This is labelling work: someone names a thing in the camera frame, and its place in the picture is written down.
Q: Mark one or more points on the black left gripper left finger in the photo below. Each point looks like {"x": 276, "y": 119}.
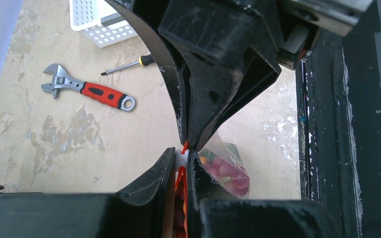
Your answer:
{"x": 142, "y": 209}

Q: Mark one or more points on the clear zip top bag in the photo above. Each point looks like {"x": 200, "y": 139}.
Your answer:
{"x": 215, "y": 147}

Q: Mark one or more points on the white plastic basket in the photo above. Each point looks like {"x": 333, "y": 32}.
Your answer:
{"x": 99, "y": 22}

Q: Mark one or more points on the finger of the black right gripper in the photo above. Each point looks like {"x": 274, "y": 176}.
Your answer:
{"x": 145, "y": 17}
{"x": 230, "y": 48}

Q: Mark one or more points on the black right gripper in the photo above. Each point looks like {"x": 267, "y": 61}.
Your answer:
{"x": 302, "y": 22}

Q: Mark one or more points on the red handled adjustable wrench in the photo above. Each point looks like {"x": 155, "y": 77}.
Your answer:
{"x": 61, "y": 80}

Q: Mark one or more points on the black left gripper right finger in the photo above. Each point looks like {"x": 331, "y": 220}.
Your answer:
{"x": 213, "y": 212}

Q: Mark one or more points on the yellow black screwdriver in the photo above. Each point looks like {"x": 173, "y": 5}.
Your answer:
{"x": 142, "y": 61}

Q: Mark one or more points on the purple toy grapes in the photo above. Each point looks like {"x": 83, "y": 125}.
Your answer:
{"x": 232, "y": 177}

